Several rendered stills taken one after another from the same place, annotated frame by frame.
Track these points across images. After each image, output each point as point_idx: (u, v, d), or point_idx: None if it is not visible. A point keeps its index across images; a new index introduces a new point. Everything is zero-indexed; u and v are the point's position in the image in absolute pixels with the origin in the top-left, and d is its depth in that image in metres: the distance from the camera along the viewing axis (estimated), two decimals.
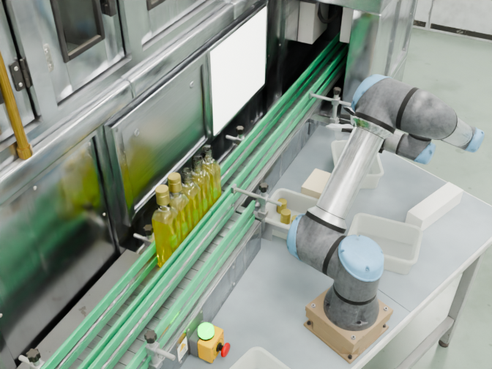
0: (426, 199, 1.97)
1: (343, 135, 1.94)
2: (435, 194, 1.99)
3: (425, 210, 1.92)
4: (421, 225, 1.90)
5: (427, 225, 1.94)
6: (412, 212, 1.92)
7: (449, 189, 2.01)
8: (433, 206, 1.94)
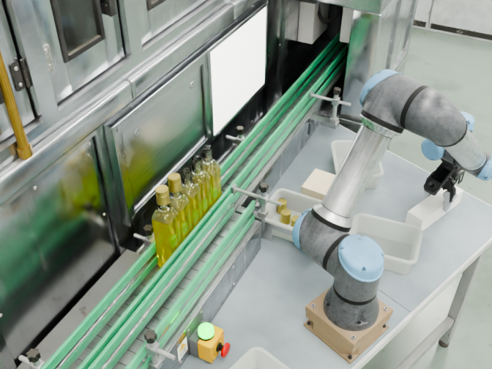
0: (426, 199, 1.97)
1: None
2: (435, 194, 1.99)
3: (425, 210, 1.93)
4: (421, 225, 1.90)
5: (427, 225, 1.94)
6: (412, 212, 1.92)
7: None
8: (433, 206, 1.94)
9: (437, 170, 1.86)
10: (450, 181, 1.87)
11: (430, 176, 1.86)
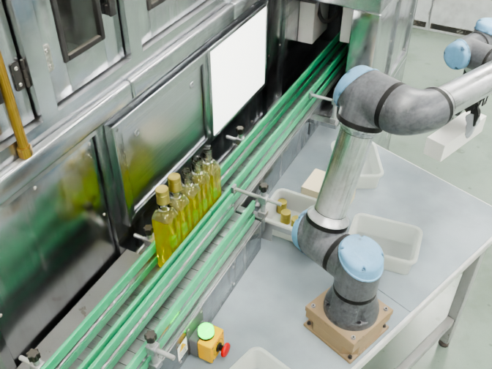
0: (446, 125, 1.77)
1: None
2: (456, 120, 1.79)
3: (446, 135, 1.73)
4: (443, 151, 1.70)
5: (448, 153, 1.74)
6: (432, 138, 1.72)
7: None
8: (455, 131, 1.75)
9: None
10: None
11: None
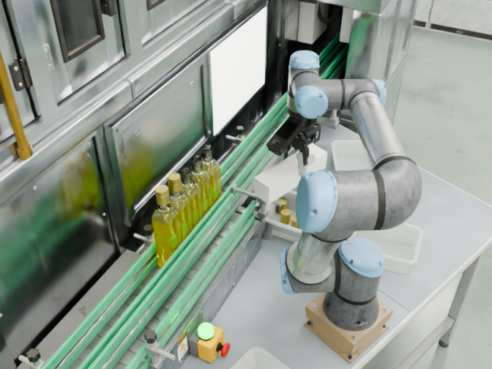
0: (280, 163, 1.63)
1: (309, 157, 1.60)
2: (292, 157, 1.66)
3: (276, 176, 1.59)
4: (269, 194, 1.57)
5: (279, 194, 1.60)
6: (259, 179, 1.58)
7: (310, 152, 1.67)
8: (287, 170, 1.61)
9: (283, 124, 1.53)
10: (301, 138, 1.54)
11: (275, 132, 1.53)
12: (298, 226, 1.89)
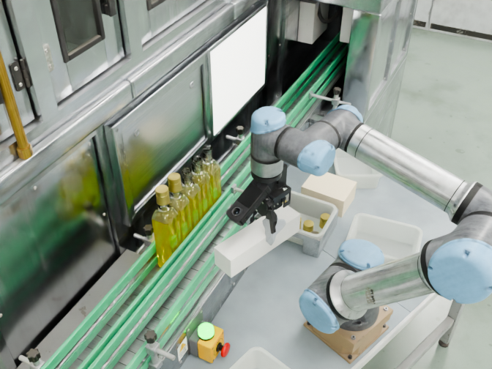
0: (245, 228, 1.43)
1: (278, 222, 1.40)
2: (260, 220, 1.45)
3: (239, 244, 1.38)
4: (230, 267, 1.36)
5: (243, 266, 1.40)
6: (220, 249, 1.37)
7: (281, 214, 1.47)
8: (252, 238, 1.40)
9: (247, 189, 1.32)
10: (266, 204, 1.33)
11: (237, 198, 1.32)
12: None
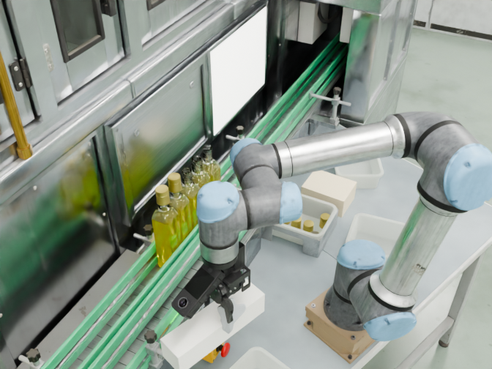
0: (198, 314, 1.22)
1: (236, 309, 1.19)
2: (217, 302, 1.24)
3: (190, 336, 1.17)
4: (179, 364, 1.15)
5: (195, 359, 1.19)
6: (167, 341, 1.16)
7: (242, 294, 1.26)
8: (206, 326, 1.19)
9: (195, 275, 1.11)
10: (220, 292, 1.12)
11: (185, 285, 1.11)
12: (298, 226, 1.89)
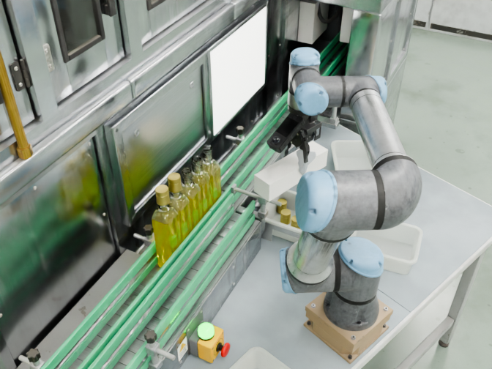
0: (280, 160, 1.63)
1: (310, 154, 1.60)
2: (293, 154, 1.65)
3: (276, 173, 1.59)
4: (269, 191, 1.56)
5: (279, 192, 1.60)
6: (259, 176, 1.58)
7: (311, 149, 1.67)
8: (287, 168, 1.60)
9: (284, 121, 1.52)
10: (301, 135, 1.54)
11: (276, 129, 1.52)
12: (298, 226, 1.89)
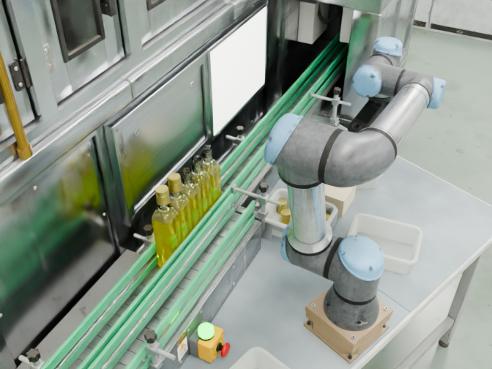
0: None
1: None
2: None
3: None
4: None
5: None
6: None
7: None
8: None
9: (363, 109, 1.59)
10: None
11: (356, 116, 1.59)
12: None
